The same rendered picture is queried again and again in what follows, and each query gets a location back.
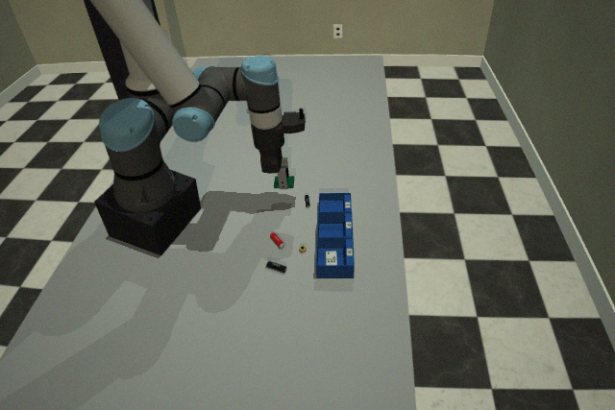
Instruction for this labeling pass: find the blue rack of bins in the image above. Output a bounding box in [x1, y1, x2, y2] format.
[316, 193, 355, 278]

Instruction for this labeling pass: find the red aa battery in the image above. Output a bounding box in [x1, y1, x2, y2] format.
[270, 232, 285, 249]

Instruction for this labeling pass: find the white domino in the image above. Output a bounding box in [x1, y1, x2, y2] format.
[326, 251, 337, 265]

